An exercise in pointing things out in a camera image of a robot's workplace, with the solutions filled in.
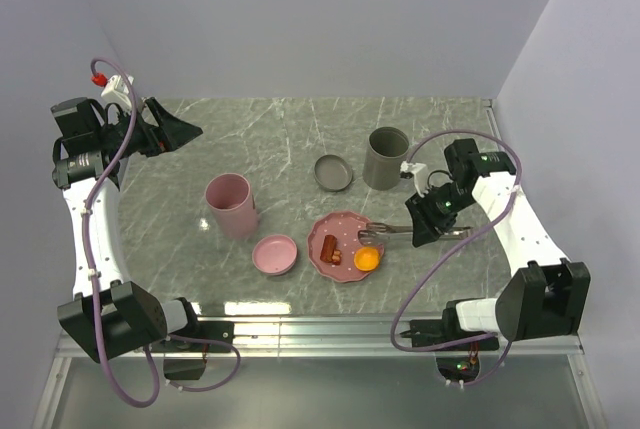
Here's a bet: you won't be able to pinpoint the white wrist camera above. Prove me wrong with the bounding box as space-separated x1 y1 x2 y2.
400 161 428 197
91 73 133 112

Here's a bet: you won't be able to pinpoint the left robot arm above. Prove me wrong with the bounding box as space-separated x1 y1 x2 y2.
51 97 203 361

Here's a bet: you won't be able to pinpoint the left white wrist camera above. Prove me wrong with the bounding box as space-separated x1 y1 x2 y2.
91 73 133 112

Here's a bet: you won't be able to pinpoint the metal food tongs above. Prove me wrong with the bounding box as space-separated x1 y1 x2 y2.
357 222 473 246

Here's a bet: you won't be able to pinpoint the grey cylindrical container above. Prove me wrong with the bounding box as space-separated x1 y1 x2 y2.
362 127 410 191

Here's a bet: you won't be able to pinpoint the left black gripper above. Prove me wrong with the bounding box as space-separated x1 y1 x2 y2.
96 97 201 160

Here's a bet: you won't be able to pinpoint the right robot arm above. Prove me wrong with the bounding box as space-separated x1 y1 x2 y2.
400 130 591 352

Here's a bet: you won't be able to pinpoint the pink container lid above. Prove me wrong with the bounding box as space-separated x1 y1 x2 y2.
252 234 298 276

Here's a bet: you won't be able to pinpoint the grey container lid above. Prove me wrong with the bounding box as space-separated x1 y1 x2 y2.
313 154 354 192

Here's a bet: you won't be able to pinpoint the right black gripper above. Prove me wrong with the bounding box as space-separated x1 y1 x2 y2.
405 182 477 248

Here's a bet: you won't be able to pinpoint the brown sausage piece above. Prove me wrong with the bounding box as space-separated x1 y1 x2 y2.
320 234 339 264

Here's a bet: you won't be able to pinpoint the pink cylindrical container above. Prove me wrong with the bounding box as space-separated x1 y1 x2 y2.
205 173 259 239

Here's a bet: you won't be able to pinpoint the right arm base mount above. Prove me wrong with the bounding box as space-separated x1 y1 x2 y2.
399 318 501 385

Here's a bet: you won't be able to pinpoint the small bacon piece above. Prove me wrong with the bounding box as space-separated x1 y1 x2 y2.
328 250 342 266

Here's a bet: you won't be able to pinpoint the orange fruit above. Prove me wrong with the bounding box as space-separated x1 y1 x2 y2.
354 246 381 272

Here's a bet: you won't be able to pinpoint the aluminium mounting rail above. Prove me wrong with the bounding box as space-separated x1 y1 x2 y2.
34 315 606 428

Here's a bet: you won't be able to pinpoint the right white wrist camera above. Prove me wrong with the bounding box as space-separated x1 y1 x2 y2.
400 161 428 197

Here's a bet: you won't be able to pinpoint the pink dotted plate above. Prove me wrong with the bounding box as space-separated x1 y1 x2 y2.
307 211 384 283

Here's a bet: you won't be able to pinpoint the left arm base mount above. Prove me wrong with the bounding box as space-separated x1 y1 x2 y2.
155 321 235 383

